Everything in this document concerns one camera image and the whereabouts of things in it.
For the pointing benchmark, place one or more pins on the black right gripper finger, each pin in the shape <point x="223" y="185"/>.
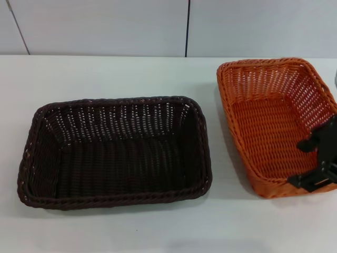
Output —
<point x="306" y="145"/>
<point x="308" y="182"/>

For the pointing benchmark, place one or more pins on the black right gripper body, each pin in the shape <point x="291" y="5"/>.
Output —
<point x="327" y="142"/>

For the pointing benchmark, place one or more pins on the orange woven basket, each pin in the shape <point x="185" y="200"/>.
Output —
<point x="266" y="131"/>

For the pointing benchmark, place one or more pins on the dark brown woven basket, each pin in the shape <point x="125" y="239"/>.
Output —
<point x="118" y="163"/>

